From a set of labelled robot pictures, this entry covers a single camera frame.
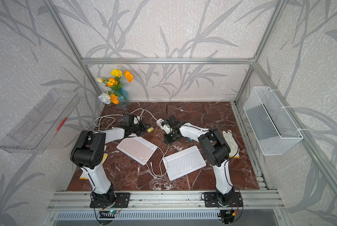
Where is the yellow work glove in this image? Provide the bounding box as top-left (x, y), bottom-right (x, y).
top-left (79, 153), bottom-right (108, 180)

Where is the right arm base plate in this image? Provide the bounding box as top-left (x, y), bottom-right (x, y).
top-left (201, 192), bottom-right (243, 208)

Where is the pink wireless keyboard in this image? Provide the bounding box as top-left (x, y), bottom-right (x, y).
top-left (117, 137), bottom-right (157, 165)

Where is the pink keyboard charging cable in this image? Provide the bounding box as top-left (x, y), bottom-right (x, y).
top-left (145, 142), bottom-right (170, 180)

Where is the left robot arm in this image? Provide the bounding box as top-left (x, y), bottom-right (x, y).
top-left (70, 114), bottom-right (151, 196)

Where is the aluminium front rail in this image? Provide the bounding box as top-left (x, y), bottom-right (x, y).
top-left (47, 190), bottom-right (285, 211)

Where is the red pen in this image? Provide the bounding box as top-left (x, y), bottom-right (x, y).
top-left (56, 117), bottom-right (67, 132)

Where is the white wireless keyboard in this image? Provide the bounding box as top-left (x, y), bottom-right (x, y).
top-left (163, 146), bottom-right (206, 181)

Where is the white wire mesh basket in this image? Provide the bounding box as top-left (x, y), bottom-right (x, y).
top-left (243, 87), bottom-right (303, 156)

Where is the white work glove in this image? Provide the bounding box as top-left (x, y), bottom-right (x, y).
top-left (223, 130), bottom-right (240, 159)

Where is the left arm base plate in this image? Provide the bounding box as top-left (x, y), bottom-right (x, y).
top-left (89, 192), bottom-right (130, 209)

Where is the clear plastic wall shelf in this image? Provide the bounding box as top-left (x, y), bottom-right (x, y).
top-left (0, 89), bottom-right (80, 154)

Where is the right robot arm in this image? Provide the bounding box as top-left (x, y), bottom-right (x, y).
top-left (157, 116), bottom-right (234, 195)

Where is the flower bouquet in vase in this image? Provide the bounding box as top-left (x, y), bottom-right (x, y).
top-left (96, 69), bottom-right (134, 110)

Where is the power strip white cord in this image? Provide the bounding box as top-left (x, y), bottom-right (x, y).
top-left (82, 108), bottom-right (159, 147)

